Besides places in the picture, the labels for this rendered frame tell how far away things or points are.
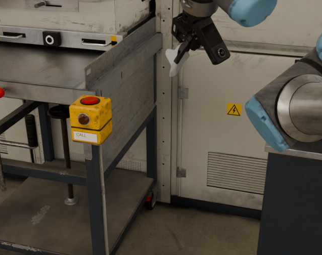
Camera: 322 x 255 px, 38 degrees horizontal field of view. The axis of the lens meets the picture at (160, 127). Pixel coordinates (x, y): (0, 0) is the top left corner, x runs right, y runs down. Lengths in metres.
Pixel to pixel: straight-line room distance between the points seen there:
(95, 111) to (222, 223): 1.24
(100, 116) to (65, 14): 0.68
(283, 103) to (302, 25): 0.86
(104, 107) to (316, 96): 0.50
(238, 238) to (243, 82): 0.69
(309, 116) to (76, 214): 1.26
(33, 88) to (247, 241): 1.17
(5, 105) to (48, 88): 1.01
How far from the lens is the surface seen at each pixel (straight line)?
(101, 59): 1.47
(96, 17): 1.68
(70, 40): 1.73
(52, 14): 1.76
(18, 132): 2.47
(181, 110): 2.05
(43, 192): 2.17
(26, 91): 1.49
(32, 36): 1.81
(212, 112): 2.02
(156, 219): 2.23
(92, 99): 1.16
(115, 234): 1.88
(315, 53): 1.17
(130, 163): 2.27
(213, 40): 1.15
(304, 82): 1.06
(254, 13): 0.97
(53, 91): 1.44
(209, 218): 2.25
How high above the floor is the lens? 1.35
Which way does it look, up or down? 26 degrees down
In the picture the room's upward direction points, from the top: straight up
